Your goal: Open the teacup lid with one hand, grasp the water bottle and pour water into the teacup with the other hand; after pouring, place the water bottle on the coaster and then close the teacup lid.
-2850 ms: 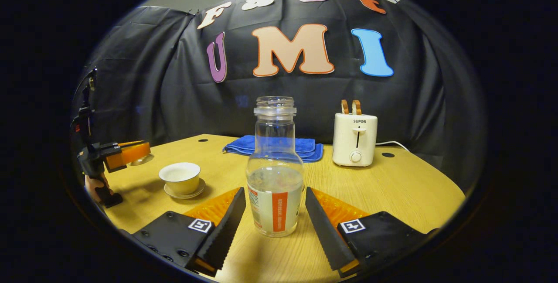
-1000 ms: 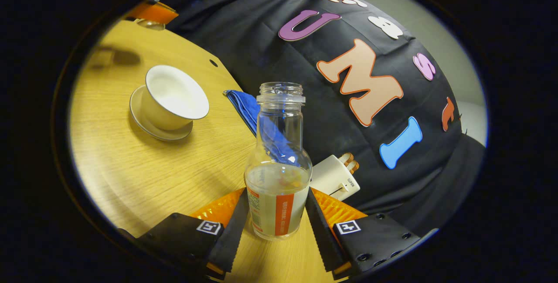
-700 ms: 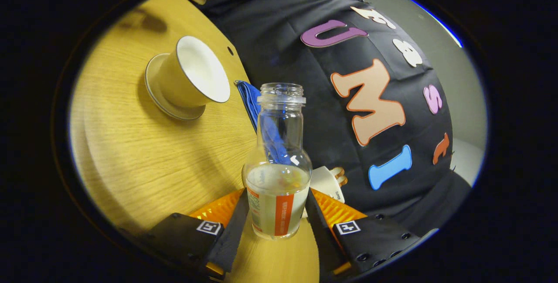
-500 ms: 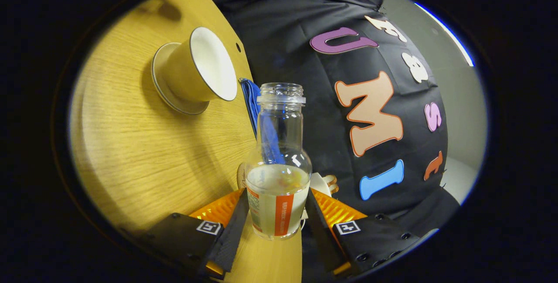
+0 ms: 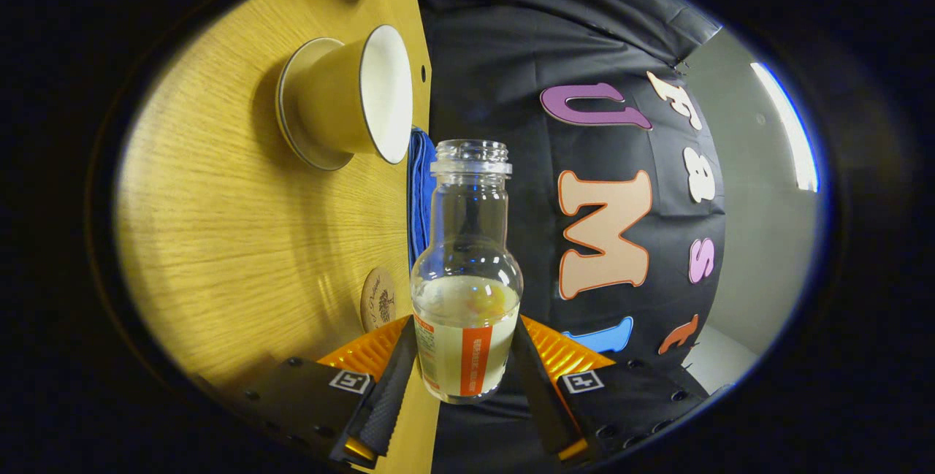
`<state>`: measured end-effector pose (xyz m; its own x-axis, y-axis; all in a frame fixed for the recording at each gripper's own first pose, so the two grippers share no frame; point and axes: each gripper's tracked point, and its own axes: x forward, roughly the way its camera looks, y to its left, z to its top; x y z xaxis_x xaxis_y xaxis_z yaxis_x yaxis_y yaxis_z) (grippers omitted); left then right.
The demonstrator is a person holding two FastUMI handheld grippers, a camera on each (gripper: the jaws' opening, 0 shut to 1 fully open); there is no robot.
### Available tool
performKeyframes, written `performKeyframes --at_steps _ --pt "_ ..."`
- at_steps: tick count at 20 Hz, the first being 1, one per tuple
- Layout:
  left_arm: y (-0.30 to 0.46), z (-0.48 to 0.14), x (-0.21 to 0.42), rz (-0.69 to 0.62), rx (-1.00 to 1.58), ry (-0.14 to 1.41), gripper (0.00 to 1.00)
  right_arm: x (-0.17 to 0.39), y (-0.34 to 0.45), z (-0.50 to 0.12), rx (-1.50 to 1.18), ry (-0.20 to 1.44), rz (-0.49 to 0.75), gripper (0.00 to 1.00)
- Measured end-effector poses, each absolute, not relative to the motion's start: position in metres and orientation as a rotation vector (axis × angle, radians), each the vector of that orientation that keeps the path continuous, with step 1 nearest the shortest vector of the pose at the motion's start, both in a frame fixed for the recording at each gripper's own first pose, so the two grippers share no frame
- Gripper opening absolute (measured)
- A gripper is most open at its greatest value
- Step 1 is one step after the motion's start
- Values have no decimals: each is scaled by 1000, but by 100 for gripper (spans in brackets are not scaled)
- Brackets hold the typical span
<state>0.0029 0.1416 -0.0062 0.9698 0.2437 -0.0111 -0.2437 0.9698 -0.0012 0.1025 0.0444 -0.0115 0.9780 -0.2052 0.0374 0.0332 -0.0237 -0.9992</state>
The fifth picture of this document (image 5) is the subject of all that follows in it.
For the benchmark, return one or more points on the folded blue towel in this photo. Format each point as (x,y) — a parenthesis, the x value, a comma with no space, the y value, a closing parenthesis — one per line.
(420,196)

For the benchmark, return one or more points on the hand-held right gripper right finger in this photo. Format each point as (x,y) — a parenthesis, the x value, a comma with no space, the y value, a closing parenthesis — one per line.
(544,401)

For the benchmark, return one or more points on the cream ceramic teacup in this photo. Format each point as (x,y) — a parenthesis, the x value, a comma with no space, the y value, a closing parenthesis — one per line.
(343,101)

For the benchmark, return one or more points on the black backdrop cloth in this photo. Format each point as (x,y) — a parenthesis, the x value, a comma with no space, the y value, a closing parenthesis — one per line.
(511,43)

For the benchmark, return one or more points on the round cork coaster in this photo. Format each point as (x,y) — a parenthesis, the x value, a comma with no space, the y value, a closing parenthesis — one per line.
(378,300)

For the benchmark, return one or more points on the clear glass water bottle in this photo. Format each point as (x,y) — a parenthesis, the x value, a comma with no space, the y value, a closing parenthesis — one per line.
(467,299)

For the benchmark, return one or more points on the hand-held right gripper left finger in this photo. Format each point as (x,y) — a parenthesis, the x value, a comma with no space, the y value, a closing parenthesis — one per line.
(387,404)

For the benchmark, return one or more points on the ceiling light panel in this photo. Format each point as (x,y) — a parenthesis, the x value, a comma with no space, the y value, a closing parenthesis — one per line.
(792,138)

